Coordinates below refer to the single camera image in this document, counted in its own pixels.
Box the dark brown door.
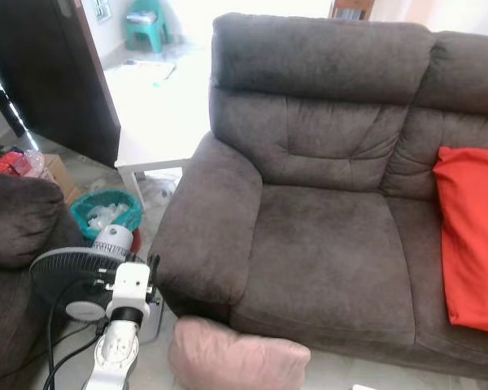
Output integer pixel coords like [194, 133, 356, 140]
[0, 0, 121, 167]

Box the pink plush pillow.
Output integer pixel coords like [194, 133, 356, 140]
[168, 316, 312, 390]

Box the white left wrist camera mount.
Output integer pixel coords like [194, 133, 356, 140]
[105, 262, 155, 319]

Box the brown cardboard box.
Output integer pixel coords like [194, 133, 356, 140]
[41, 154, 83, 206]

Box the white low table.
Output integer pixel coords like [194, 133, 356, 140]
[106, 58, 214, 210]

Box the brown wooden chair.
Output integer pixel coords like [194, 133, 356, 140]
[329, 0, 376, 21]

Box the red package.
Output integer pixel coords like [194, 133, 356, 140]
[0, 150, 33, 177]

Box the black standing fan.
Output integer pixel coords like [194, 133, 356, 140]
[30, 225, 165, 344]

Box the red pillow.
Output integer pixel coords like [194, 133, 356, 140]
[433, 146, 488, 336]

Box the teal plastic chair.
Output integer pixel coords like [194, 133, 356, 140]
[124, 0, 170, 54]

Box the black cable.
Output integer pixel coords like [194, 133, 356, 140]
[42, 279, 108, 390]

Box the dark grey fabric sofa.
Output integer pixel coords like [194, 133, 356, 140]
[150, 12, 488, 383]

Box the window with white grille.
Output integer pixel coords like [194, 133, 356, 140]
[90, 0, 113, 24]

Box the teal waste basket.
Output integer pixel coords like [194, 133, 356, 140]
[71, 189, 144, 243]

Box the dark grey armchair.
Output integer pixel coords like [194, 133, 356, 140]
[0, 171, 84, 384]

